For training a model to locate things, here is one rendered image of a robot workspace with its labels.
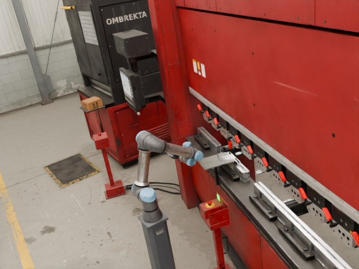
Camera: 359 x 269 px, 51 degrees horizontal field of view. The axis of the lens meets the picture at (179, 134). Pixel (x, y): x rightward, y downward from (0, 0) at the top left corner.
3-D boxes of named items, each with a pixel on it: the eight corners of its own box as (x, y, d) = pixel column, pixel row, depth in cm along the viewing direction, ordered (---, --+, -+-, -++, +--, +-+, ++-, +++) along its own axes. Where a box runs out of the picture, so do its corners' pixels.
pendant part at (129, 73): (125, 100, 411) (118, 68, 397) (135, 97, 415) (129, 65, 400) (136, 110, 372) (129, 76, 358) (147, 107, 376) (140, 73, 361)
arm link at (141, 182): (137, 204, 282) (143, 134, 267) (129, 196, 294) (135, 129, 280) (151, 202, 288) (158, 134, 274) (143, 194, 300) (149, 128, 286)
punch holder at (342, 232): (330, 231, 184) (330, 203, 178) (345, 226, 186) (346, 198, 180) (351, 250, 171) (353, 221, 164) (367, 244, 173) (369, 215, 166)
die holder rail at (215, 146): (197, 136, 384) (196, 127, 380) (203, 134, 385) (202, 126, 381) (216, 155, 339) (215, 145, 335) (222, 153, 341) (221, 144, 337)
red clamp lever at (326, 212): (321, 208, 179) (332, 227, 175) (329, 205, 180) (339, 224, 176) (320, 209, 181) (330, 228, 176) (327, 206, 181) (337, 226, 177)
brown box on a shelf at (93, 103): (79, 108, 495) (77, 99, 490) (98, 102, 506) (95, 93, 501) (86, 113, 471) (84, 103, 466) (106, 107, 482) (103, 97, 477)
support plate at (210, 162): (196, 160, 311) (196, 159, 310) (226, 152, 316) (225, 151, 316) (204, 170, 295) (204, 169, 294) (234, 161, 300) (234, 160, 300)
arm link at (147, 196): (146, 213, 273) (143, 197, 268) (139, 205, 284) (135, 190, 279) (161, 206, 278) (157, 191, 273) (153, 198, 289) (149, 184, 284)
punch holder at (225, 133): (220, 133, 309) (218, 115, 303) (229, 131, 311) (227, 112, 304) (227, 140, 296) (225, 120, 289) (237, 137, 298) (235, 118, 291)
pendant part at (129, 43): (127, 109, 424) (111, 33, 390) (148, 103, 432) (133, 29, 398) (140, 122, 380) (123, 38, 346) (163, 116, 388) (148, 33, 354)
